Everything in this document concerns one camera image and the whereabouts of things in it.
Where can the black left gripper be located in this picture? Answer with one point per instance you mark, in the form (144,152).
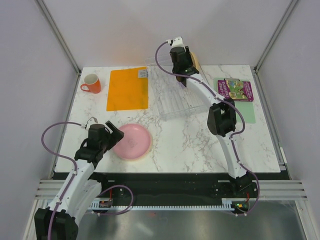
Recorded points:
(114,137)

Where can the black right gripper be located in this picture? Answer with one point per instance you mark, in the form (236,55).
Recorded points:
(188,56)

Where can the pink plate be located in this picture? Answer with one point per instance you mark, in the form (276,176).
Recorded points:
(136,141)

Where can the purple plate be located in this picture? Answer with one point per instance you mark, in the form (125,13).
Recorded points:
(181,85)

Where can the light yellow plate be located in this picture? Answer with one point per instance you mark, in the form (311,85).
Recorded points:
(143,155)

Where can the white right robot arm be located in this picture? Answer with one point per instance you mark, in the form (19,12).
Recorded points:
(221,120)

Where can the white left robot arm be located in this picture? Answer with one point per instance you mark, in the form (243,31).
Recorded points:
(61,218)

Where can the orange cutting mat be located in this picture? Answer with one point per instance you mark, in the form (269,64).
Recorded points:
(128,90)

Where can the orange ceramic mug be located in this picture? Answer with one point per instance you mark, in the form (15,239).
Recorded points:
(91,84)

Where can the purple children's book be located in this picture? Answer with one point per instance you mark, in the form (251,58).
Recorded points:
(238,90)

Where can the green cutting mat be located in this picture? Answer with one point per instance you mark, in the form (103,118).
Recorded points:
(245,108)

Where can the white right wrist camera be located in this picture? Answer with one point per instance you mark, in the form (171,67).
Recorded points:
(176,42)

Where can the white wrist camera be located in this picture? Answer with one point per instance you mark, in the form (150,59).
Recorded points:
(176,42)
(91,121)

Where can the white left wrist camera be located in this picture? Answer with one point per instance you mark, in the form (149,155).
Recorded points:
(91,121)

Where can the clear wire dish rack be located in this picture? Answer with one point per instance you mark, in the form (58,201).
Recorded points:
(171,100)

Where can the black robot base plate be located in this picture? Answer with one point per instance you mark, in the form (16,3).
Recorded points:
(170,189)

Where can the white cable duct strip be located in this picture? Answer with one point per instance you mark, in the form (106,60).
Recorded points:
(227,205)

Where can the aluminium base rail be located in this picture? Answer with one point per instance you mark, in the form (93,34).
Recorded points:
(269,189)

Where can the right aluminium frame post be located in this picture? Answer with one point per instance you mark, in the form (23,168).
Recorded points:
(276,33)

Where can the aluminium frame post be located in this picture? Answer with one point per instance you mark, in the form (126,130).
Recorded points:
(276,33)
(58,35)

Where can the left aluminium frame post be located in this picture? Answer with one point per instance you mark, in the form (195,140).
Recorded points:
(58,35)

